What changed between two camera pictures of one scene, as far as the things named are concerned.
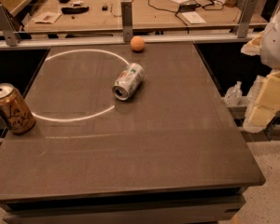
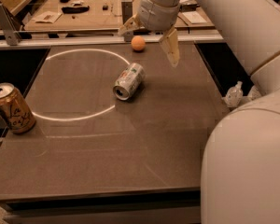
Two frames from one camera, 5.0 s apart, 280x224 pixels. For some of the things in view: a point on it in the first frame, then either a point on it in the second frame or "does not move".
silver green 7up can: [129, 80] does not move
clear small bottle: [233, 95] does not move
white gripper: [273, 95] -> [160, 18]
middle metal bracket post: [127, 20] does not move
